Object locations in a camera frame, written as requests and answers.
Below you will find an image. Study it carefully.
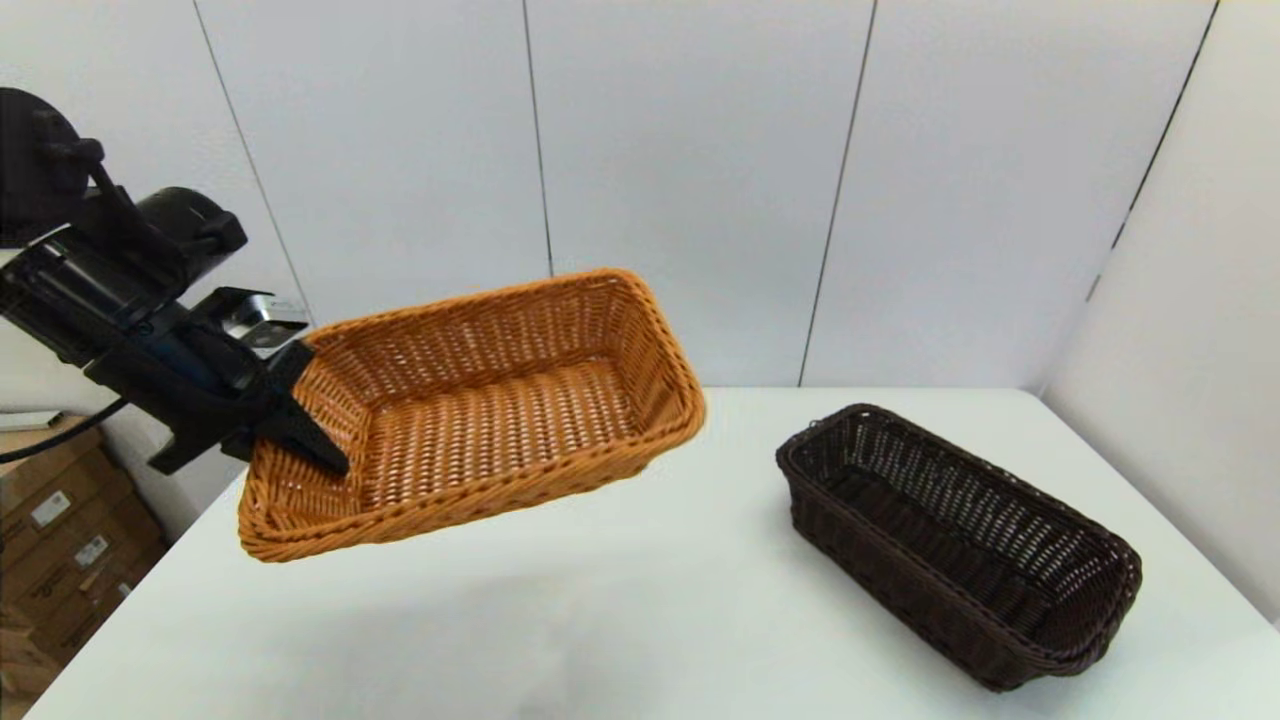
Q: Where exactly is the plain cardboard box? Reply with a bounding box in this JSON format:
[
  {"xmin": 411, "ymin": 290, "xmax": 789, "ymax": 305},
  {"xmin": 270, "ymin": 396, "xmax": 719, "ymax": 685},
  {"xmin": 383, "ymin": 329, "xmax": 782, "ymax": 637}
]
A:
[{"xmin": 0, "ymin": 605, "xmax": 63, "ymax": 720}]

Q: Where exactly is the orange wicker basket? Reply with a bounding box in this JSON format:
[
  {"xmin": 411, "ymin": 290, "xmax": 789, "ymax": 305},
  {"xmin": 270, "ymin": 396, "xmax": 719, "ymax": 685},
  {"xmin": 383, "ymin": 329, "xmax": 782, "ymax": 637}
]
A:
[{"xmin": 237, "ymin": 268, "xmax": 707, "ymax": 563}]

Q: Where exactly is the dark brown wicker basket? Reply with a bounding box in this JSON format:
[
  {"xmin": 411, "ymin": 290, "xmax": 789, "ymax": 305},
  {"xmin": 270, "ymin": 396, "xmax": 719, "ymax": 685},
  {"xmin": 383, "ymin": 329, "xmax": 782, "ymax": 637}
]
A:
[{"xmin": 776, "ymin": 403, "xmax": 1143, "ymax": 693}]

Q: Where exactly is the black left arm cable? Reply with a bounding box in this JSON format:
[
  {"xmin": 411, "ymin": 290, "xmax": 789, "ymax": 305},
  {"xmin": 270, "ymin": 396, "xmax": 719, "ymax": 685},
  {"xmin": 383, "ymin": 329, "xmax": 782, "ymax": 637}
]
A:
[{"xmin": 0, "ymin": 398, "xmax": 131, "ymax": 464}]

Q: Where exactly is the cardboard box with label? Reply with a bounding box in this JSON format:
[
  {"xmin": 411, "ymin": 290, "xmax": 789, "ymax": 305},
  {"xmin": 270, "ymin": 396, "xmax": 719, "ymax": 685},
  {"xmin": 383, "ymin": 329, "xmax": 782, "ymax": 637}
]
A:
[
  {"xmin": 0, "ymin": 495, "xmax": 167, "ymax": 601},
  {"xmin": 0, "ymin": 425, "xmax": 136, "ymax": 541},
  {"xmin": 0, "ymin": 555, "xmax": 153, "ymax": 666}
]

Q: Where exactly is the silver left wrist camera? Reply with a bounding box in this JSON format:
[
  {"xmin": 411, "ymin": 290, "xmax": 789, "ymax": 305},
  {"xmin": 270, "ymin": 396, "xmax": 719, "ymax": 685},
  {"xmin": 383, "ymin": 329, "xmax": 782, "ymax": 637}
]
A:
[{"xmin": 196, "ymin": 287, "xmax": 313, "ymax": 359}]

